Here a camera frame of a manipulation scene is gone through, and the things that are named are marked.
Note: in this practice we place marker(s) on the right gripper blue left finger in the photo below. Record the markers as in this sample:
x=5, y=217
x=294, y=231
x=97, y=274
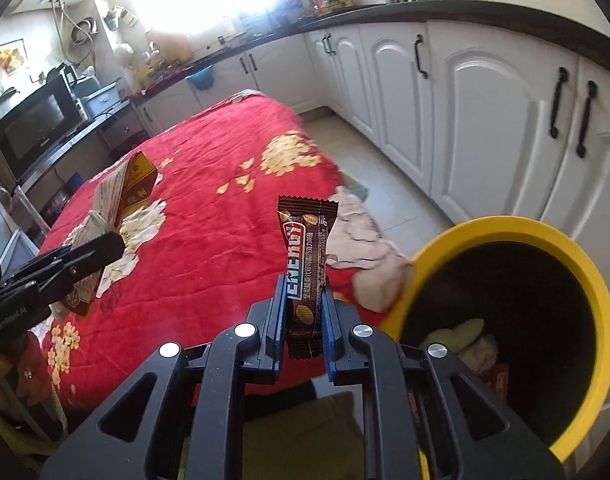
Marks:
x=275, y=329

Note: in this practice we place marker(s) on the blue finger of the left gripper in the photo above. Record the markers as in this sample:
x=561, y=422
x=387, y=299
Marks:
x=80, y=257

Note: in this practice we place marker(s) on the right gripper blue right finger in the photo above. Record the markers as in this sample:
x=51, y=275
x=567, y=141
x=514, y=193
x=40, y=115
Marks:
x=332, y=335

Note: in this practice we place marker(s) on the pink white paper packet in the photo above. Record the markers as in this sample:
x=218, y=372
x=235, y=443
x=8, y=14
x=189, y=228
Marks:
x=125, y=187

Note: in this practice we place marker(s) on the brown energy bar wrapper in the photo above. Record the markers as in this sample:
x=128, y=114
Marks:
x=306, y=224

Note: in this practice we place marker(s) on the yellow rim trash bin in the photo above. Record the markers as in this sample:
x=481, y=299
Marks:
x=542, y=298

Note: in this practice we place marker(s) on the left hand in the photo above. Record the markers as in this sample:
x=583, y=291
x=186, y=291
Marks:
x=33, y=380

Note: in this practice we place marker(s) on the red floral tablecloth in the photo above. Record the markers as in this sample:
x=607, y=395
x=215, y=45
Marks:
x=207, y=244

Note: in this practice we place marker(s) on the black microwave oven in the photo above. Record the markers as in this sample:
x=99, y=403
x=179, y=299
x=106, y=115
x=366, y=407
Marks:
x=38, y=122

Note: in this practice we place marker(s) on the blue hanging basket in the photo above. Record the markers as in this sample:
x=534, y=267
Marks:
x=202, y=80

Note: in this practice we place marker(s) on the wooden cutting board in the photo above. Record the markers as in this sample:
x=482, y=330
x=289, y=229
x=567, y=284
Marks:
x=173, y=48

